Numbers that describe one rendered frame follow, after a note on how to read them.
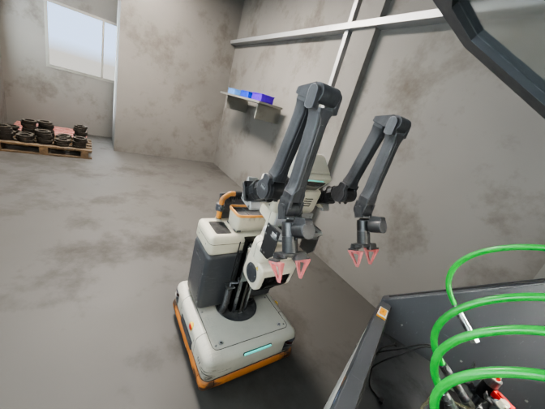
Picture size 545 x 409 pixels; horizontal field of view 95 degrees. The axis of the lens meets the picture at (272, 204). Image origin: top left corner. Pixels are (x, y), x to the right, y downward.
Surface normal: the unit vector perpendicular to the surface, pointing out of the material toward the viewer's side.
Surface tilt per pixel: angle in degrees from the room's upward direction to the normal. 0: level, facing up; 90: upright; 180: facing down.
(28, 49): 90
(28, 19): 90
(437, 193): 90
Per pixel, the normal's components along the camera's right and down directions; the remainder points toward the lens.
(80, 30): 0.51, 0.43
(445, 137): -0.82, -0.02
